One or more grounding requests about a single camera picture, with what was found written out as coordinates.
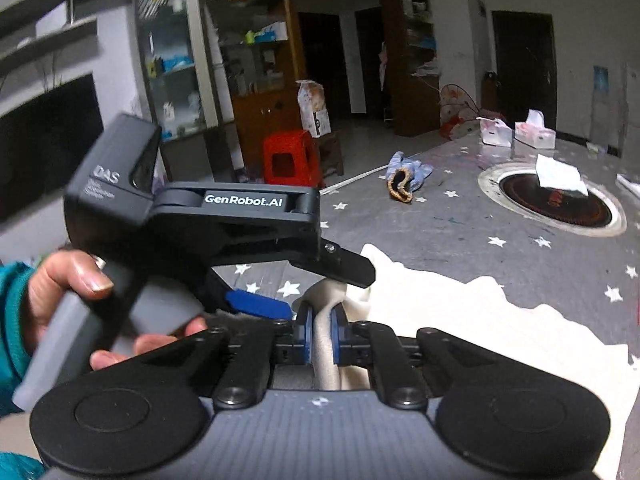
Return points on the hanging pink cloth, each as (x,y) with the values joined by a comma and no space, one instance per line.
(384,65)

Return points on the cream garment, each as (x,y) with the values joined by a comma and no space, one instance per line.
(450,310)

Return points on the open wooden shelf cabinet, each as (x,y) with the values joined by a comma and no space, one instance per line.
(415,85)

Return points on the polka dot play tent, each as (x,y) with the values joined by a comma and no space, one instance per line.
(460,110)

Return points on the person's left forearm teal sleeve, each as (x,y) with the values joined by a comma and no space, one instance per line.
(12,340)

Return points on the red plastic stool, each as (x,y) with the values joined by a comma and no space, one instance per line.
(290,142)

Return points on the round black built-in cooktop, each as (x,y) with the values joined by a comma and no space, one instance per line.
(520,192)

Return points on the tissue box with pink label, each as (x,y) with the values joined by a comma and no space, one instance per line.
(535,135)

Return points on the dark wooden door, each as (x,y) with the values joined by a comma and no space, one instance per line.
(525,70)

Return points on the dark screen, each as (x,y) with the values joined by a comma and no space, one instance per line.
(45,150)

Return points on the grey star-printed tablecloth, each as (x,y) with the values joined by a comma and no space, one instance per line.
(450,240)

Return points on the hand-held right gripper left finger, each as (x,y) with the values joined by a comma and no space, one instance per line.
(304,337)

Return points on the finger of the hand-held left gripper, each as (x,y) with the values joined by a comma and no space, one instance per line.
(350,267)
(260,305)

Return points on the white cloth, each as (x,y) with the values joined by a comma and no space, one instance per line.
(557,175)

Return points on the glass-door display cabinet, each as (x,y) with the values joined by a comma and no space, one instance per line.
(240,60)

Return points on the blue knitted glove orange cuff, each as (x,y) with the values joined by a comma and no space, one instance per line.
(412,167)

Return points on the person's left hand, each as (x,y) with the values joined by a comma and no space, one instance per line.
(75,270)

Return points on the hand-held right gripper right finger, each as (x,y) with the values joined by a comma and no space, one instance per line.
(340,337)

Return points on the white tissue box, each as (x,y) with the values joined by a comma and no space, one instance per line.
(495,134)

